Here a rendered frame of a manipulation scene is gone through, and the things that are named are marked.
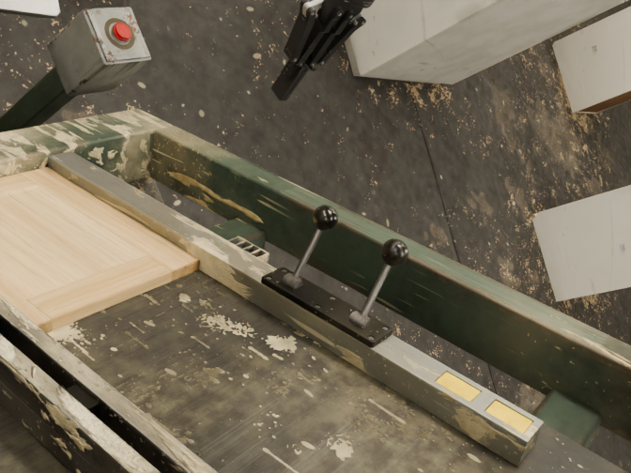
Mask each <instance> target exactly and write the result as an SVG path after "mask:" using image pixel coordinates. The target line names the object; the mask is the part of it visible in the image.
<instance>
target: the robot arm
mask: <svg viewBox="0 0 631 473"><path fill-rule="evenodd" d="M374 1H375V0H314V1H311V2H309V1H308V0H301V1H300V13H299V15H298V18H297V20H296V22H295V24H294V26H293V29H292V31H291V33H290V36H289V38H288V41H287V43H286V45H285V48H284V52H285V54H286V55H287V57H288V58H289V60H288V61H287V63H286V64H285V66H284V68H283V69H282V71H281V73H280V75H279V76H278V78H277V79H276V81H275V82H274V84H273V85H272V87H271V89H272V91H273V92H274V94H275V95H276V97H277V98H278V99H279V100H283V101H287V100H288V98H289V97H290V96H291V94H292V93H293V91H294V90H295V88H296V87H297V86H298V84H299V83H300V81H301V80H302V78H303V77H304V75H305V74H306V73H307V71H308V70H309V69H311V71H316V70H317V68H316V64H318V65H319V66H322V65H324V64H325V63H326V62H327V61H328V59H329V58H330V57H331V56H332V55H333V54H334V53H335V52H336V51H337V50H338V49H339V48H340V47H341V46H342V44H343V43H344V42H345V41H346V40H347V39H348V38H349V37H350V36H351V35H352V34H353V33H354V32H355V31H356V30H357V29H359V28H360V27H361V26H363V25H364V24H365V23H366V20H365V19H364V18H363V16H362V15H361V12H362V9H363V8H369V7H371V6H372V4H373V3H374ZM322 54H323V56H322Z"/></svg>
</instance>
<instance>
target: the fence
mask: <svg viewBox="0 0 631 473"><path fill-rule="evenodd" d="M48 168H50V169H52V170H53V171H55V172H57V173H58V174H60V175H62V176H63V177H64V178H66V179H68V180H69V181H71V182H73V183H74V184H76V185H78V186H79V187H81V188H83V189H84V190H86V191H88V192H90V193H91V194H93V195H95V196H96V197H98V198H100V199H101V200H102V201H103V202H105V203H107V204H108V205H110V206H112V207H114V208H116V209H117V210H119V211H121V212H122V213H124V214H125V215H127V216H129V217H130V218H132V219H134V220H135V221H138V222H139V223H141V224H143V225H144V226H145V227H146V228H148V229H150V230H151V231H153V232H155V233H156V234H158V235H160V236H161V237H163V238H165V239H167V240H168V241H170V242H172V243H173V244H175V245H177V246H178V247H180V248H181V249H182V250H184V251H185V252H188V253H189V254H191V255H193V256H194V257H196V258H198V259H199V260H200V264H199V269H200V270H201V271H203V272H205V273H206V274H208V275H209V276H210V277H212V278H213V279H215V280H216V281H218V282H220V283H222V284H224V285H225V286H227V287H228V288H230V289H232V290H233V291H235V292H236V293H238V294H240V295H241V296H243V297H244V298H247V299H248V300H250V301H251V302H252V303H254V304H255V305H257V306H259V307H260V308H262V309H263V310H265V311H267V312H268V313H271V314H272V315H274V316H275V317H277V318H279V319H280V320H282V321H283V322H285V323H287V324H288V325H289V326H290V327H292V328H294V329H296V330H298V331H299V332H301V333H302V334H304V335H306V336H307V337H309V338H310V339H312V340H314V341H315V342H317V343H319V344H321V345H322V346H324V347H326V348H327V349H329V350H330V351H331V352H333V353H334V354H336V355H337V356H339V357H341V358H342V359H345V360H346V361H348V362H349V363H351V364H353V365H354V366H356V367H357V368H359V369H361V370H362V371H364V372H366V373H367V374H369V375H371V376H373V377H374V378H375V379H376V380H378V381H380V382H381V383H383V384H384V385H386V386H388V387H389V388H391V389H393V390H395V391H396V392H398V393H400V394H401V395H403V396H404V397H406V398H408V399H409V400H411V401H412V402H413V403H415V404H417V405H419V406H420V407H422V408H423V409H425V410H427V411H428V412H430V413H431V414H433V415H435V416H436V417H438V418H440V419H441V420H443V421H445V422H447V423H448V424H450V425H451V426H453V427H454V428H455V429H457V430H459V431H460V432H462V433H463V434H465V435H467V436H469V437H470V438H472V439H474V440H475V441H477V442H479V443H480V444H482V445H483V446H485V447H487V448H488V449H490V450H492V451H494V452H495V453H497V454H498V455H499V456H501V457H502V458H504V459H506V460H507V461H509V462H510V463H512V464H514V465H516V466H519V465H520V464H521V462H522V461H523V460H524V459H525V457H526V456H527V455H528V454H529V452H530V451H531V449H532V448H533V447H534V445H535V443H536V440H537V438H538V435H539V434H540V431H541V429H542V427H543V424H544V422H543V421H542V420H539V419H537V418H536V417H535V416H533V415H531V414H530V413H528V412H526V411H524V410H523V409H521V408H519V407H517V406H516V405H514V404H511V403H510V402H508V401H506V400H504V399H503V398H501V397H500V396H498V395H497V394H495V393H493V392H491V391H490V390H488V389H485V388H484V387H482V386H480V385H478V384H477V383H475V382H473V381H471V380H470V379H468V378H466V377H465V376H464V375H462V374H460V373H458V372H456V371H454V370H453V369H451V368H449V367H447V366H446V365H444V364H442V363H440V362H439V361H437V360H435V359H433V358H431V357H429V356H427V355H426V354H425V353H423V352H421V351H420V350H418V349H416V348H414V347H413V346H411V345H409V344H407V343H405V342H403V341H401V340H400V339H398V338H396V337H394V336H393V335H391V336H390V337H388V338H387V339H385V340H384V341H383V342H381V343H379V344H378V345H376V346H375V347H374V348H371V347H369V346H367V345H365V344H364V343H361V342H360V341H358V340H356V339H355V338H353V337H351V336H350V335H348V334H346V333H345V332H343V331H342V330H341V329H339V328H336V327H335V326H333V325H331V324H330V323H328V322H326V321H325V320H323V319H321V318H320V317H318V316H316V315H315V314H313V313H311V312H309V311H307V310H306V309H304V308H302V307H301V306H300V305H298V304H297V303H295V302H293V301H291V300H290V299H288V298H286V297H284V296H282V295H281V294H279V293H277V292H276V291H274V290H272V289H271V288H269V287H267V286H266V285H265V284H263V283H262V282H261V279H262V276H264V275H266V274H269V273H271V272H272V271H274V270H276V269H277V268H275V267H273V266H271V265H269V264H267V263H266V262H264V261H262V260H260V259H259V258H257V257H255V256H253V255H252V254H250V253H248V252H246V251H245V250H243V249H241V248H240V247H238V246H236V245H234V244H233V243H231V242H229V241H227V240H226V239H224V238H222V237H220V236H218V235H216V234H214V233H213V232H211V231H209V230H208V229H207V228H205V227H203V226H202V225H200V224H198V223H196V222H195V221H192V220H190V219H189V218H187V217H185V216H183V215H182V214H180V213H178V212H176V211H175V210H174V209H172V208H170V207H169V206H166V205H164V204H163V203H161V202H159V201H157V200H156V199H154V198H152V197H150V196H149V195H147V194H145V193H143V192H142V191H139V190H137V189H136V188H134V187H133V186H131V185H130V184H128V183H126V182H124V181H123V180H121V179H119V178H118V177H116V176H114V175H112V174H110V173H108V172H106V171H105V170H103V169H101V168H100V167H99V166H97V165H95V164H93V163H92V162H90V161H88V160H86V159H84V158H82V157H80V156H79V155H77V154H75V153H73V152H72V151H70V152H66V153H61V154H57V155H52V156H48ZM446 372H447V373H449V374H451V375H453V376H455V377H457V378H458V379H460V380H462V381H464V382H465V383H467V384H469V385H470V386H472V387H474V388H476V389H477V390H479V391H480V392H481V393H480V394H479V395H478V396H477V397H476V398H474V399H473V400H472V401H471V402H469V401H467V400H466V399H464V398H462V397H460V396H459V395H457V394H455V393H454V392H452V391H450V390H449V389H446V388H445V387H443V386H442V385H440V384H439V383H437V382H436V381H437V380H438V379H439V378H440V377H441V376H443V375H444V374H445V373H446ZM495 401H498V402H500V403H501V404H504V405H506V406H507V407H509V408H511V409H512V410H514V411H515V412H517V413H518V414H520V415H522V416H524V417H525V418H527V419H529V420H531V421H532V425H531V426H530V427H529V429H528V430H527V431H526V432H525V433H524V434H522V433H521V432H519V431H518V430H517V429H515V428H513V427H512V426H510V425H508V424H507V423H505V422H503V421H501V420H499V419H497V418H496V417H494V416H492V415H491V414H489V413H487V412H486V410H487V408H488V407H490V406H491V405H492V404H493V403H494V402H495Z"/></svg>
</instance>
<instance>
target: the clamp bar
mask: <svg viewBox="0 0 631 473"><path fill-rule="evenodd" d="M0 404H1V405H2V406H3V407H4V408H5V409H6V410H7V411H8V412H9V413H10V414H11V415H12V416H13V417H14V418H15V419H16V420H18V421H19V422H20V423H21V424H22V425H23V426H24V427H25V428H26V429H27V430H28V431H29V432H30V433H31V434H32V435H33V436H34V437H35V438H36V439H37V440H38V441H39V442H41V443H42V444H43V445H44V446H45V447H46V448H47V449H48V450H49V451H50V452H51V453H52V454H53V455H54V456H55V457H56V458H57V459H58V460H59V461H60V462H61V463H62V464H64V465H65V466H66V467H67V468H68V469H69V470H70V471H71V472H72V473H218V472H217V471H216V470H214V469H213V468H212V467H211V466H209V465H208V464H207V463H206V462H204V461H203V460H202V459H201V458H199V457H198V456H197V455H196V454H195V453H193V452H192V451H191V450H189V449H188V448H187V447H186V446H184V445H183V444H182V443H181V442H180V441H178V440H177V439H176V438H175V437H173V436H172V435H171V434H170V433H168V432H167V431H166V430H165V429H163V428H162V427H161V426H160V425H159V424H158V423H157V422H156V421H155V420H153V419H152V418H151V417H149V416H148V415H147V414H146V413H145V412H143V411H142V410H141V409H140V408H138V407H137V406H136V405H135V404H133V403H132V402H131V401H130V400H128V399H127V398H126V397H125V396H123V395H122V394H121V393H120V392H119V391H117V390H116V389H115V388H113V387H112V386H111V385H110V384H109V383H107V382H106V381H105V380H104V379H102V378H101V377H100V376H99V375H98V374H96V373H95V372H94V371H92V370H91V369H90V368H89V367H87V366H86V365H85V364H84V363H83V362H81V361H80V360H79V359H77V358H76V357H75V356H74V355H73V354H71V353H70V351H69V350H67V349H66V348H65V347H64V346H62V345H61V344H60V343H59V342H57V341H56V340H55V339H54V338H52V337H51V336H50V335H49V334H48V333H46V332H45V331H44V330H43V329H41V328H40V327H39V326H38V325H36V324H35V323H34V322H33V321H31V320H30V319H29V318H28V317H26V316H25V315H24V314H23V313H21V312H20V311H19V310H18V309H16V308H15V307H14V306H13V305H12V304H10V303H9V302H8V301H7V300H5V299H4V298H3V297H2V296H0Z"/></svg>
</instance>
